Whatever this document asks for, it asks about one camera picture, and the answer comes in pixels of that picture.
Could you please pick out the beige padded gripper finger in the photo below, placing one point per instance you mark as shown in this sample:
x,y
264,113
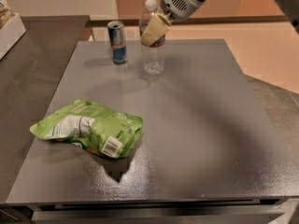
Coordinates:
x,y
157,27

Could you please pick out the clear plastic water bottle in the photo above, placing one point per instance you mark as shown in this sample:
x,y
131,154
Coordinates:
x,y
153,55

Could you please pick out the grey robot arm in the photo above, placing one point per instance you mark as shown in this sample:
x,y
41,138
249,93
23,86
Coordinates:
x,y
290,8

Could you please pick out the blue silver redbull can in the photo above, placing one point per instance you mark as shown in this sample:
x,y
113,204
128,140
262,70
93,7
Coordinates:
x,y
117,41

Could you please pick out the green snack bag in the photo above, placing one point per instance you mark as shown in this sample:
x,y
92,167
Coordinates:
x,y
92,127

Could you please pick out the dark grey side counter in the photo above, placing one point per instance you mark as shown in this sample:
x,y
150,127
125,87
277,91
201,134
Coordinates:
x,y
29,75

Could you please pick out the white box on counter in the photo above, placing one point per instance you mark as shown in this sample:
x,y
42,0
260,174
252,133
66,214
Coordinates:
x,y
10,34

